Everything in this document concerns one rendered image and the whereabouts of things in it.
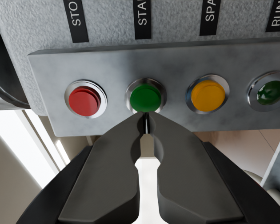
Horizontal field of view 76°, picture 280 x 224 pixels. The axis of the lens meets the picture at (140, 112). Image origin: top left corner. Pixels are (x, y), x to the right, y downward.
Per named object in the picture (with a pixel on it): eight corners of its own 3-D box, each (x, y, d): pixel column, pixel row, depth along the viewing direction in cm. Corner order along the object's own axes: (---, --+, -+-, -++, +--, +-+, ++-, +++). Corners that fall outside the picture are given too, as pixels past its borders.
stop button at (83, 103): (99, 83, 15) (68, 85, 15) (96, 88, 14) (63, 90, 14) (104, 110, 16) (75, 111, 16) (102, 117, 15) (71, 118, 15)
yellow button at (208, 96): (223, 78, 15) (191, 79, 15) (229, 82, 14) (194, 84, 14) (218, 106, 16) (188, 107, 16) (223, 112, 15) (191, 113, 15)
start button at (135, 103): (160, 81, 15) (129, 82, 15) (162, 85, 14) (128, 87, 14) (160, 108, 16) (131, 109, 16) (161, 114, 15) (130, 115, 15)
